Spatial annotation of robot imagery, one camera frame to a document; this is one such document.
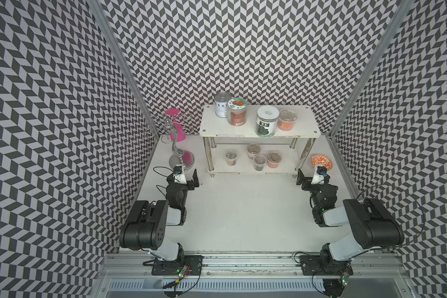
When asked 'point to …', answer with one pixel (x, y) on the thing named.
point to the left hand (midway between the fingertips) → (186, 170)
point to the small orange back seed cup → (252, 149)
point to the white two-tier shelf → (238, 149)
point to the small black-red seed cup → (259, 161)
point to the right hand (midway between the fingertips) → (308, 171)
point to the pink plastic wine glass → (178, 133)
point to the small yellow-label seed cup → (231, 158)
